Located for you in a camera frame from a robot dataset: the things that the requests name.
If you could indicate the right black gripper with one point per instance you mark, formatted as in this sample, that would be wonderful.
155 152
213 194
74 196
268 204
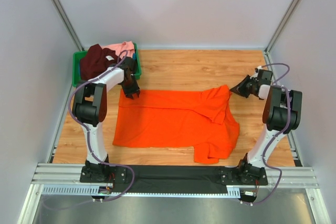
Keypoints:
245 86

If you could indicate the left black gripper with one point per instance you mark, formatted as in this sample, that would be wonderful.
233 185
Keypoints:
130 87

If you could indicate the orange t shirt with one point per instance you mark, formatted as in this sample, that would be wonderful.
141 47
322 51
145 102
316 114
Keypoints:
176 119

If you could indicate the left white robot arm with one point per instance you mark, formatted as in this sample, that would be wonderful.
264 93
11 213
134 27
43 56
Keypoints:
89 107

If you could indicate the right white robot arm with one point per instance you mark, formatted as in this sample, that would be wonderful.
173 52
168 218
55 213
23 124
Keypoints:
281 115

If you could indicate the pink t shirt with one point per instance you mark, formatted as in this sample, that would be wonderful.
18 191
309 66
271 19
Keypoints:
127 46

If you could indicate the maroon t shirt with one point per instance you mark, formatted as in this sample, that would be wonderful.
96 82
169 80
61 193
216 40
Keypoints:
96 61

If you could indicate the green plastic bin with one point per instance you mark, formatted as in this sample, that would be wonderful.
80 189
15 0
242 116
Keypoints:
77 56

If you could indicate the right aluminium frame post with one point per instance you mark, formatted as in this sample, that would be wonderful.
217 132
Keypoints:
281 26

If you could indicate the aluminium frame post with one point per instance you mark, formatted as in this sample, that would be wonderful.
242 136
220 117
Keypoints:
281 26
67 23

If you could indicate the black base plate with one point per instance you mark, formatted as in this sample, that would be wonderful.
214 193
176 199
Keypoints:
190 179

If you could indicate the grey slotted cable duct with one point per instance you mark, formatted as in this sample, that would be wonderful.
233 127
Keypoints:
96 190

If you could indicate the left aluminium frame post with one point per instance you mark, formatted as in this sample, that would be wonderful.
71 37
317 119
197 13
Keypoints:
67 23

